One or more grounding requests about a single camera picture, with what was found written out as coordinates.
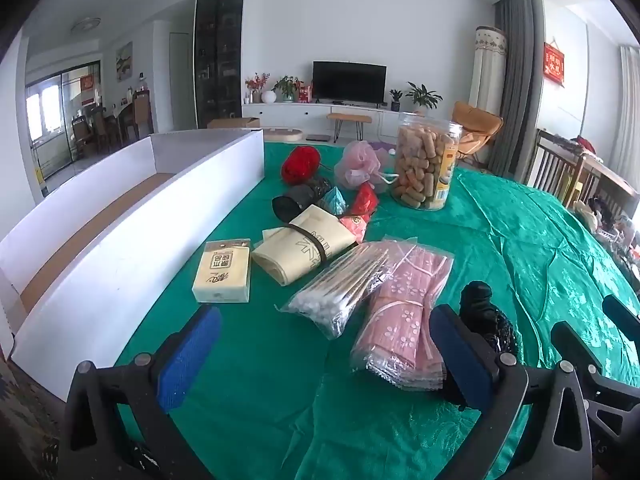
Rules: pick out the clear plastic snack jar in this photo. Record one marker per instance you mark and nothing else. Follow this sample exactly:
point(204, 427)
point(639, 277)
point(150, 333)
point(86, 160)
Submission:
point(415, 170)

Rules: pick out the sliding glass door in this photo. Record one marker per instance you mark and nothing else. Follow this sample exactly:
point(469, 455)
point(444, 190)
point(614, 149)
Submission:
point(55, 120)

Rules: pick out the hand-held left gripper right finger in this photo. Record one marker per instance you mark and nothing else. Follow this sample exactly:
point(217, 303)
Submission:
point(465, 355)

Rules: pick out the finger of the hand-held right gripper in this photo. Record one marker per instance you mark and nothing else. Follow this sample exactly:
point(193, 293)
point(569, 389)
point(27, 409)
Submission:
point(575, 345)
point(622, 312)

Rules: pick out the large leafy potted plant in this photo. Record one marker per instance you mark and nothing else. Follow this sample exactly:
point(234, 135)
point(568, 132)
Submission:
point(424, 96)

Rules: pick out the wooden hairpin leg stool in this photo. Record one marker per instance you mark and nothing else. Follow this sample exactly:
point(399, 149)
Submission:
point(350, 119)

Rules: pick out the beige cloth bag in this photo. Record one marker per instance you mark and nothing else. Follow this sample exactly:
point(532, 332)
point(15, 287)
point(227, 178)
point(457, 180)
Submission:
point(300, 250)

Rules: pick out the dark glass display cabinet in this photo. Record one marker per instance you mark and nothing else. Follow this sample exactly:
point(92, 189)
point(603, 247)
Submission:
point(220, 60)

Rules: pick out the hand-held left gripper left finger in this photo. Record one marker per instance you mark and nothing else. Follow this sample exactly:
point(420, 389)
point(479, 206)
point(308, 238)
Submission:
point(190, 355)

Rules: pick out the green potted plant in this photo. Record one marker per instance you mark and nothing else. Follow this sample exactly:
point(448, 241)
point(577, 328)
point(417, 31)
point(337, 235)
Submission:
point(287, 87)

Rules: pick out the brown cardboard box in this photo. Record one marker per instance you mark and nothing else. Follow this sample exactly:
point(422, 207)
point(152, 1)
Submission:
point(232, 122)

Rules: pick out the cotton swab packet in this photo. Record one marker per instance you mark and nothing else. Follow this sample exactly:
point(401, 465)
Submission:
point(325, 300)

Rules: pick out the pink face mask packet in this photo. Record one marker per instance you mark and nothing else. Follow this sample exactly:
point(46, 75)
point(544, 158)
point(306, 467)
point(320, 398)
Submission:
point(400, 320)

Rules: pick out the black television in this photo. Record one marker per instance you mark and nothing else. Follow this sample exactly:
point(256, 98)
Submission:
point(350, 82)

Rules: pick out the mixed clutter pile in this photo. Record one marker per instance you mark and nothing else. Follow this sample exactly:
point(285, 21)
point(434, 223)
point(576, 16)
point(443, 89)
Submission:
point(615, 230)

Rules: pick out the mauve soft cloth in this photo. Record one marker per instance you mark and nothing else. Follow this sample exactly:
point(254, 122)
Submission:
point(382, 147)

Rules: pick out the red banded packet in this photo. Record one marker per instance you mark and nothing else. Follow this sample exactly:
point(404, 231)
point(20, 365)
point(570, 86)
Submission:
point(362, 200)

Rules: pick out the white round vase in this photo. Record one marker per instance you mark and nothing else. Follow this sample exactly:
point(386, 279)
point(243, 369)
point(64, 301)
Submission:
point(269, 96)

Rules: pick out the black trash bag roll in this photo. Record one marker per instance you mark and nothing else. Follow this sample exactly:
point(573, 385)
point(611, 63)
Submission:
point(295, 200)

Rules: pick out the orange lounge chair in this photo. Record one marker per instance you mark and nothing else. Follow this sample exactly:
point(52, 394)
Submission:
point(475, 125)

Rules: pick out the covered standing air conditioner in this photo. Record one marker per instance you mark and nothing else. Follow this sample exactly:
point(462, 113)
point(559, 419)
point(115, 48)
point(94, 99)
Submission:
point(490, 70)

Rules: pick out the small potted plant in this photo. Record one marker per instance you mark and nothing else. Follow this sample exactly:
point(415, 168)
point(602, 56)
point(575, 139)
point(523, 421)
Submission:
point(395, 100)

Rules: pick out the white board panel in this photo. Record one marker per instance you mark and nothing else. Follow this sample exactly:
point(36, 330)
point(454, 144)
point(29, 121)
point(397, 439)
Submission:
point(125, 260)

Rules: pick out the green satin tablecloth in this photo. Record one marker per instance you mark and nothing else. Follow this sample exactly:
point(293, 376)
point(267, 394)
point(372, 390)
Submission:
point(500, 240)

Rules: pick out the red flower arrangement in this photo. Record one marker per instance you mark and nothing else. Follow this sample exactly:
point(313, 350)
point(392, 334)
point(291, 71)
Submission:
point(256, 84)

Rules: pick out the grey curtain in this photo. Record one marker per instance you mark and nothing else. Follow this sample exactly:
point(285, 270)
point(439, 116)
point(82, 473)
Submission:
point(515, 85)

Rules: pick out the teal triangular packet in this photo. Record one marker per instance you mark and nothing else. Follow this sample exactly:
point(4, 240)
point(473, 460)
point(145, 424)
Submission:
point(334, 200)

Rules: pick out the pink bath loofah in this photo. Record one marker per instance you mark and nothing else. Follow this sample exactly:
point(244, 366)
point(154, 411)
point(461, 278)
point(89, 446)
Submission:
point(357, 162)

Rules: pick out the white television cabinet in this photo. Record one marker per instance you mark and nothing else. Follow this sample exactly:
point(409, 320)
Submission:
point(300, 112)

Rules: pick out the framed wall painting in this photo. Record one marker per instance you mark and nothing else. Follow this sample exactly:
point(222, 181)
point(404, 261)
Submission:
point(124, 60)

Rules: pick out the round ceiling lamp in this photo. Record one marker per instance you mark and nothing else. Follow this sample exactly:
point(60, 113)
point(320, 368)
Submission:
point(86, 24)

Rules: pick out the dark wooden bench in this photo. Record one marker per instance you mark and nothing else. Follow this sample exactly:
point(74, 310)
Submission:
point(555, 165)

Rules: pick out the beige tissue pack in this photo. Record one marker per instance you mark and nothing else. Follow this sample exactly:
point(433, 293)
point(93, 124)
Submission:
point(220, 272)

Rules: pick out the white sheer curtain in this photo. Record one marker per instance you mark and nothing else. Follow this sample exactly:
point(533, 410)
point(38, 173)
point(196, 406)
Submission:
point(627, 105)

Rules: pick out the red wall hanging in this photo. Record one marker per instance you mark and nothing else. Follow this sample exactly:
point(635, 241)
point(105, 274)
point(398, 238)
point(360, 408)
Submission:
point(554, 62)

